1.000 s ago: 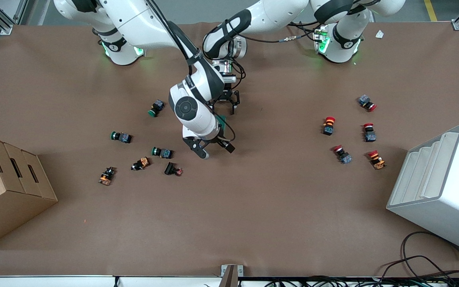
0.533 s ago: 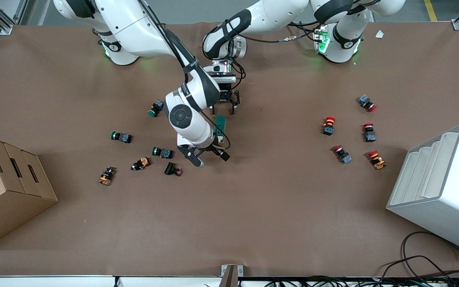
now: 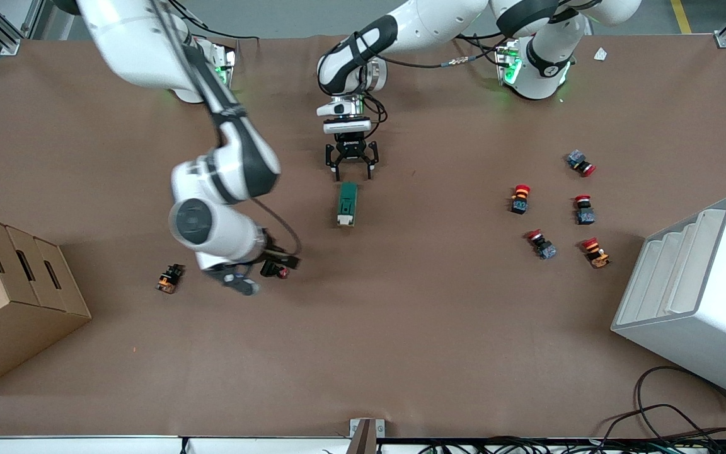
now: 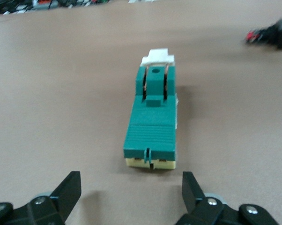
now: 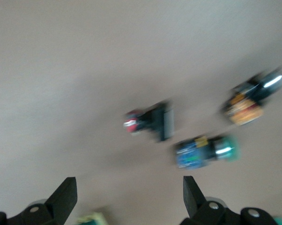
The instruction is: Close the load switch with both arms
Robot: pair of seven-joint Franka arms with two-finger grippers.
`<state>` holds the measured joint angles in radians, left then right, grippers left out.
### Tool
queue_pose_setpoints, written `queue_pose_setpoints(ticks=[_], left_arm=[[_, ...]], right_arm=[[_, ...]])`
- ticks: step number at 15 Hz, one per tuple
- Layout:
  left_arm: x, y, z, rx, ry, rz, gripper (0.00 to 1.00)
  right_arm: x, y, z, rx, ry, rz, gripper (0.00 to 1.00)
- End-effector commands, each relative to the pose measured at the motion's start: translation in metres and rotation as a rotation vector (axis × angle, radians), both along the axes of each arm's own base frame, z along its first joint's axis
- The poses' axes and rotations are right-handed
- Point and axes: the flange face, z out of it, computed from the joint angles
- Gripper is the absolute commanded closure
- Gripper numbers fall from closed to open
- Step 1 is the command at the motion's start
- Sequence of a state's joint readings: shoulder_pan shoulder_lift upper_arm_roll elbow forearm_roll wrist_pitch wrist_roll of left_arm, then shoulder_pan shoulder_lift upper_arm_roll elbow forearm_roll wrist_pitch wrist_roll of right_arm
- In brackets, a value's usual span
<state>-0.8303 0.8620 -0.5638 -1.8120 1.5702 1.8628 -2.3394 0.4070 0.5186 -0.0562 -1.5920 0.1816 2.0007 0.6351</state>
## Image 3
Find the red emergency stop button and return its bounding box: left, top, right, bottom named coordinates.
left=509, top=184, right=532, bottom=216
left=574, top=194, right=596, bottom=226
left=566, top=149, right=597, bottom=178
left=525, top=229, right=558, bottom=260
left=582, top=237, right=612, bottom=270

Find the black cable bundle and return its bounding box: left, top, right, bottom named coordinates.
left=417, top=435, right=726, bottom=454

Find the brown cardboard box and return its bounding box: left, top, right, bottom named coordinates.
left=0, top=210, right=93, bottom=397

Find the black red lamp switch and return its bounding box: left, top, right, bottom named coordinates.
left=260, top=257, right=290, bottom=280

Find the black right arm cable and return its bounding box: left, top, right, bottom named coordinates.
left=149, top=0, right=304, bottom=256

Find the orange black button switch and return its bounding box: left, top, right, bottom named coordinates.
left=156, top=264, right=185, bottom=294

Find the white plastic divider bin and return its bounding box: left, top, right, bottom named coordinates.
left=611, top=195, right=726, bottom=405

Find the black looped cable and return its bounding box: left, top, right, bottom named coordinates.
left=599, top=365, right=726, bottom=442

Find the green load switch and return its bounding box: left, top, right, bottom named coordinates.
left=336, top=182, right=359, bottom=228

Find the brown paper table cover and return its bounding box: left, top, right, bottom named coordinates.
left=0, top=32, right=726, bottom=439

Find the white table edge rail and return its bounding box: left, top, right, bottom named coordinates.
left=0, top=434, right=354, bottom=454

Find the grey metal bracket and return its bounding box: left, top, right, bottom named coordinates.
left=345, top=417, right=386, bottom=454

